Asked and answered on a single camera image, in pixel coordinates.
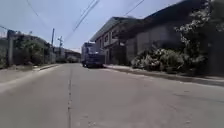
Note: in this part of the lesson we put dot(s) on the blue truck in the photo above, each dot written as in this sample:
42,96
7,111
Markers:
91,55

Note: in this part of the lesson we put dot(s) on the two-storey grey building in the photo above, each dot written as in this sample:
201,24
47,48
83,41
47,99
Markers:
111,40

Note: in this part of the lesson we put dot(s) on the grey concrete road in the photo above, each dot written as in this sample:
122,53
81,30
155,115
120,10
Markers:
110,96

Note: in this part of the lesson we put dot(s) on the raised concrete sidewalk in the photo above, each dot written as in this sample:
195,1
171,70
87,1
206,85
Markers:
166,75
23,71

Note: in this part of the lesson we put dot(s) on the utility pole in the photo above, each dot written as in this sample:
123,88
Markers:
52,37
60,42

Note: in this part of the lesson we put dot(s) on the flowering green bushes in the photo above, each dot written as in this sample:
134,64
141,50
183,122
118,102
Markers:
173,56

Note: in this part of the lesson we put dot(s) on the grey wall with dark roof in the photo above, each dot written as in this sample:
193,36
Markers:
156,33

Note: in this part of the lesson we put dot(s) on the overgrown grey wall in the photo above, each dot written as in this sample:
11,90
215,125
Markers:
23,50

